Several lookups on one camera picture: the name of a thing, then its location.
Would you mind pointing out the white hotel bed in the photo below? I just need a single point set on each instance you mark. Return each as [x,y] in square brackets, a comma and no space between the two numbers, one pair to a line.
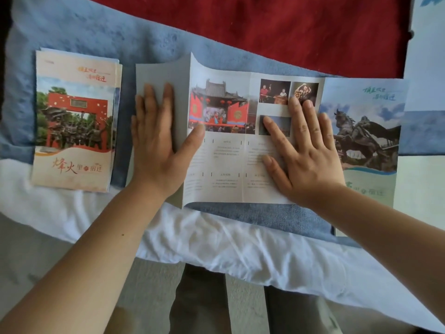
[208,246]

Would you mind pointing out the person's right hand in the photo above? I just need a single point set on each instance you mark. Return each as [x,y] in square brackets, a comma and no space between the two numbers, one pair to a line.
[313,170]

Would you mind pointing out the person's left hand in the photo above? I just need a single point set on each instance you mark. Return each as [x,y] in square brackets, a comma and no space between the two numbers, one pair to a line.
[156,159]

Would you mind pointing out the person's right forearm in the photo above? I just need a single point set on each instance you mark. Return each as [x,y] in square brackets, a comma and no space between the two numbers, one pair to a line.
[399,240]

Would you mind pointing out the person's left forearm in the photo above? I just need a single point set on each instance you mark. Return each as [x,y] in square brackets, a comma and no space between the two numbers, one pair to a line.
[87,267]

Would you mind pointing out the red monument cover brochure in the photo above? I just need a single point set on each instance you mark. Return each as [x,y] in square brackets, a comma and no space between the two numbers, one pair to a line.
[73,118]

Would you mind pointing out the pale green leaflet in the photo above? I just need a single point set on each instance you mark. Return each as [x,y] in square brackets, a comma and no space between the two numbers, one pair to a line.
[420,191]

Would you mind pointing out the pale blue painted brochure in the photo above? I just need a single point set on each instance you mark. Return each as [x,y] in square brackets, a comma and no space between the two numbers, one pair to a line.
[226,163]

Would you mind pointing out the light blue calligraphy brochure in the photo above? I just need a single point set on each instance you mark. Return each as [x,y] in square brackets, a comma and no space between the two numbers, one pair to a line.
[426,66]

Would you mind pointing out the red and blue bed runner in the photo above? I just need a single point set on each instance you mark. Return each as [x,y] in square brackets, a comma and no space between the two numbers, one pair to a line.
[278,31]

